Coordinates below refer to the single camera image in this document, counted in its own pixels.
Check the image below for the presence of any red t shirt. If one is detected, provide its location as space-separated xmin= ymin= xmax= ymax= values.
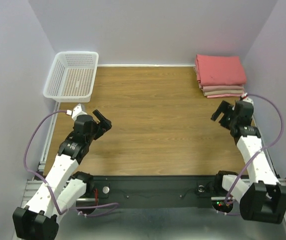
xmin=195 ymin=54 xmax=247 ymax=87

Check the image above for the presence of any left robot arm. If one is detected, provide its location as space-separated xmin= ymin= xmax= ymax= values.
xmin=12 ymin=104 xmax=112 ymax=240

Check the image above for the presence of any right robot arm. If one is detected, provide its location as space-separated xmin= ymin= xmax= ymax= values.
xmin=211 ymin=98 xmax=286 ymax=224

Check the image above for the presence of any pink folded shirt bottom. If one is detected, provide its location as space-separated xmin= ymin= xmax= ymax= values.
xmin=206 ymin=93 xmax=243 ymax=99

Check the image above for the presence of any pink folded shirt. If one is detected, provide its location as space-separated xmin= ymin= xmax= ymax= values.
xmin=206 ymin=93 xmax=243 ymax=99
xmin=199 ymin=85 xmax=244 ymax=92

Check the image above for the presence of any pink folded shirt top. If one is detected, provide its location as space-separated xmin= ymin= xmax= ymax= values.
xmin=199 ymin=85 xmax=244 ymax=92

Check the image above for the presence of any white plastic basket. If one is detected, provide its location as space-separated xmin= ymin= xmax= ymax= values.
xmin=43 ymin=51 xmax=99 ymax=103

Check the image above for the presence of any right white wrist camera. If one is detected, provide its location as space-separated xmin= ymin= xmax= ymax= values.
xmin=240 ymin=93 xmax=254 ymax=105

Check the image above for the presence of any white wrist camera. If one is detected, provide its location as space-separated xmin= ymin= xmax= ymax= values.
xmin=66 ymin=103 xmax=87 ymax=121
xmin=240 ymin=93 xmax=254 ymax=105

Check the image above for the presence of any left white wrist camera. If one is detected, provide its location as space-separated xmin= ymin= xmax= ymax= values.
xmin=66 ymin=103 xmax=87 ymax=121

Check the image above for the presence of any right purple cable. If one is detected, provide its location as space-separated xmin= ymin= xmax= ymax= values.
xmin=216 ymin=93 xmax=285 ymax=216

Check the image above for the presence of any purple cable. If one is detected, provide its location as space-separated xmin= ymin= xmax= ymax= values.
xmin=216 ymin=93 xmax=285 ymax=216
xmin=24 ymin=111 xmax=120 ymax=218

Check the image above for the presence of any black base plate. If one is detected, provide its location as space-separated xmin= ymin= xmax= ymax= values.
xmin=76 ymin=175 xmax=227 ymax=209

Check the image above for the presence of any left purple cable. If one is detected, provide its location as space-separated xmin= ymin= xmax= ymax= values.
xmin=24 ymin=111 xmax=120 ymax=218

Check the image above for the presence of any aluminium frame rail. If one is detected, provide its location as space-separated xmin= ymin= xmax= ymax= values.
xmin=20 ymin=114 xmax=286 ymax=218

